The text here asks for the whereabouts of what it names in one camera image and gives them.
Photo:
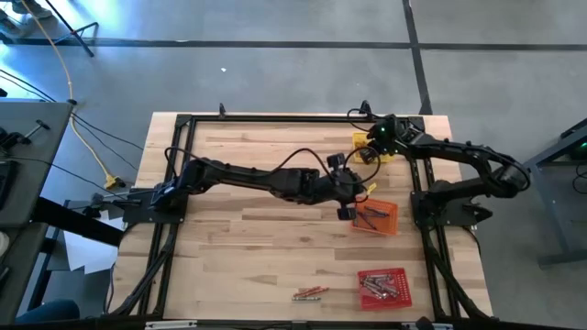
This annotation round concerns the black table clamp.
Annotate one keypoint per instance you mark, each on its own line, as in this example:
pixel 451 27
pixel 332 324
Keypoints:
pixel 222 110
pixel 365 108

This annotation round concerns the black tripod stand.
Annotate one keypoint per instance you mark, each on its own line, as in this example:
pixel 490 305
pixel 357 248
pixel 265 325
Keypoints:
pixel 69 27

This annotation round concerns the black device green light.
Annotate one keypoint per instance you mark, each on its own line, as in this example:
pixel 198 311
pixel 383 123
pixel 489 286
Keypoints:
pixel 579 149

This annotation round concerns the yellow plastic basket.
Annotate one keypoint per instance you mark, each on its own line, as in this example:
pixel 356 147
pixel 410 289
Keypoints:
pixel 357 138

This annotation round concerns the orange crayon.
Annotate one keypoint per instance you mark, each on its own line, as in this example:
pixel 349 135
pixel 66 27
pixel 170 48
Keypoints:
pixel 317 290
pixel 305 291

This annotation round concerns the grey side table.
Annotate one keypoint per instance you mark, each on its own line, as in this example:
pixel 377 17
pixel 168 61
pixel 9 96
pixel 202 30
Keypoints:
pixel 27 110

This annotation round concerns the grey desk frame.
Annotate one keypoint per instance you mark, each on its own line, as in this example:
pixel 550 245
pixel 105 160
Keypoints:
pixel 557 220

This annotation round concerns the orange plastic basket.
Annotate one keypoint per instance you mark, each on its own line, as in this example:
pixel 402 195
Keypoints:
pixel 387 227

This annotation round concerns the red plastic basket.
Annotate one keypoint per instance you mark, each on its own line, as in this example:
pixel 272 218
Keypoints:
pixel 401 293

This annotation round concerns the person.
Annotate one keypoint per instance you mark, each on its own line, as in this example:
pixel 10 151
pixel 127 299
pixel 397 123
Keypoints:
pixel 48 311

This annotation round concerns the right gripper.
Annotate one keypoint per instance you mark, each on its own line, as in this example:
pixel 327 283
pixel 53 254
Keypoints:
pixel 387 133

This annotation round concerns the black support beam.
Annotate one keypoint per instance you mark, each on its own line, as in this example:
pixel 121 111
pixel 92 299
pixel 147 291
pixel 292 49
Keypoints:
pixel 78 222

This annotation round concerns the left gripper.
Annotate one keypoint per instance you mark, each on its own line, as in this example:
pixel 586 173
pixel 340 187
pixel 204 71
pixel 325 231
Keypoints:
pixel 339 185

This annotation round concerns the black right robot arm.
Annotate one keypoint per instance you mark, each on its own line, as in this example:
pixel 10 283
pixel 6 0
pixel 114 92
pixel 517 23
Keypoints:
pixel 458 151

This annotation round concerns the white paper sheet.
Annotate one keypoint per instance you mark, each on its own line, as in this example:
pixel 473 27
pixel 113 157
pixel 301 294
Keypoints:
pixel 87 254

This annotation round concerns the white edge bracket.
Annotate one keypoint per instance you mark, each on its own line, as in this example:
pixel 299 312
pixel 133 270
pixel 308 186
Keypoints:
pixel 170 324
pixel 442 326

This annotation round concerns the black clamp tool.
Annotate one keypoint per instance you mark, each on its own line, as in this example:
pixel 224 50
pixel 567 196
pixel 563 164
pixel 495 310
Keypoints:
pixel 27 131

